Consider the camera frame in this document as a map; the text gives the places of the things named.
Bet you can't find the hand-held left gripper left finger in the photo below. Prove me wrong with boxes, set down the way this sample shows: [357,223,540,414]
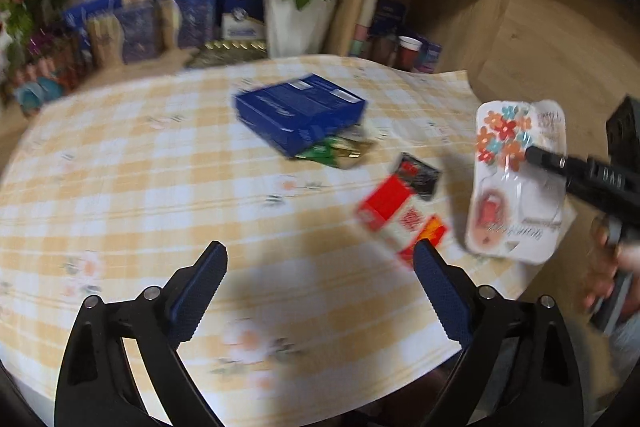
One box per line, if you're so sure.
[54,241,228,427]

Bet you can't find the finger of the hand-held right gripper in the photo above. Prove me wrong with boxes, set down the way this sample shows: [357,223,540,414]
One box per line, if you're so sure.
[525,146,593,190]

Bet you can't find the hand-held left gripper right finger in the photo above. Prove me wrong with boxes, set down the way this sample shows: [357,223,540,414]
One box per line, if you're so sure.
[412,239,586,427]

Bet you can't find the orange packet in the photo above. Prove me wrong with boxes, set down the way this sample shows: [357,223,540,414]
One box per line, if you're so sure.
[400,214,451,265]

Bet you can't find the white plastic package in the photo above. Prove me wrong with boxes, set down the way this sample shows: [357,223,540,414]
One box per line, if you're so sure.
[464,99,571,265]

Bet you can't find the red white small box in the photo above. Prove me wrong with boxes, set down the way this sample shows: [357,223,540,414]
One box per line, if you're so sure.
[356,174,426,258]

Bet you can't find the black red packet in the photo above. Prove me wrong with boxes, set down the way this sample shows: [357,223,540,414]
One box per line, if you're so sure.
[390,152,443,202]

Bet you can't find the gold foil packet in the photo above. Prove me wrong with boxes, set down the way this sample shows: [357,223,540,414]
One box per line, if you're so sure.
[335,129,376,170]

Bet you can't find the green foil packet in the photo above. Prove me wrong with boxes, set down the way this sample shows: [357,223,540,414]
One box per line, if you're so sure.
[295,139,341,165]

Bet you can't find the navy blue box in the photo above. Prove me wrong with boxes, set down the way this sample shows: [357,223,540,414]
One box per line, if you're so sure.
[232,73,368,159]

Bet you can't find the person's right hand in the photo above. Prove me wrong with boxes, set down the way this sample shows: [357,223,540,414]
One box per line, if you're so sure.
[580,213,640,315]

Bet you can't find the yellow checked floral tablecloth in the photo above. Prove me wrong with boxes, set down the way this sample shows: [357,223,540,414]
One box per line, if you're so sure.
[0,54,576,413]

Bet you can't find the purple small box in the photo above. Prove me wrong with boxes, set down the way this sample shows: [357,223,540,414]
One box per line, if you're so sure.
[417,39,443,75]

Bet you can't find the red paper cup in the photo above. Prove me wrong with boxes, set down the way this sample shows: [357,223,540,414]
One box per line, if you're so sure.
[395,36,423,72]

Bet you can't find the blue box on shelf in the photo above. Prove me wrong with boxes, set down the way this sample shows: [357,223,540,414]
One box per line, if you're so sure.
[372,0,408,38]

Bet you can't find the stack of paper cups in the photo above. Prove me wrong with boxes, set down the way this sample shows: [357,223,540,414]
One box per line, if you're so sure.
[350,0,381,58]

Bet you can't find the gold green tray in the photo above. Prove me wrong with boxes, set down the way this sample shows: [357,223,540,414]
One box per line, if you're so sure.
[187,39,268,68]

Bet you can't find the woven basket with blue shells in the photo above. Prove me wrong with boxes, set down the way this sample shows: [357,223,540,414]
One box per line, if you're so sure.
[12,49,96,118]

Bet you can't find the blue white tall box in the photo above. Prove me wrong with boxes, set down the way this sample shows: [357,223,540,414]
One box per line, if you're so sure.
[220,0,266,42]

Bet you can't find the white flower pot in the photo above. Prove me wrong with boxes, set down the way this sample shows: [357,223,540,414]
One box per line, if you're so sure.
[262,0,338,58]

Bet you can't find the purple artificial flowers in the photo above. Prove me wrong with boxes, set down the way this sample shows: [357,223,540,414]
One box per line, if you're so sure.
[27,32,66,58]

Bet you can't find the blue flat carton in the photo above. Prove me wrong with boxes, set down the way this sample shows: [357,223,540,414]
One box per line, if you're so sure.
[62,0,123,30]

